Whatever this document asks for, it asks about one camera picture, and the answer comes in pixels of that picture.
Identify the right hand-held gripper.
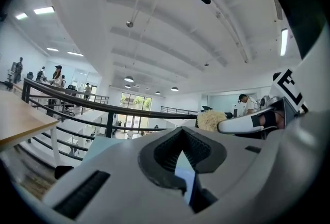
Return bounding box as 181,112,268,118
218,68,309,139

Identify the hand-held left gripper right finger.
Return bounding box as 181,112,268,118
182,126,292,201

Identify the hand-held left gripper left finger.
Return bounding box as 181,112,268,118
43,126,194,224

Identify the beige fibrous sponge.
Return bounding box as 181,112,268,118
196,110,228,132

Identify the black chair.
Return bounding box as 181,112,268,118
54,165,75,180

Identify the distant black railing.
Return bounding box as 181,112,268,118
160,105,200,116

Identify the black metal railing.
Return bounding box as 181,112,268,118
21,77,199,162

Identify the wooden table with white legs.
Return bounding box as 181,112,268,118
0,90,62,167

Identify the glass window wall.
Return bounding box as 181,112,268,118
120,92,153,130

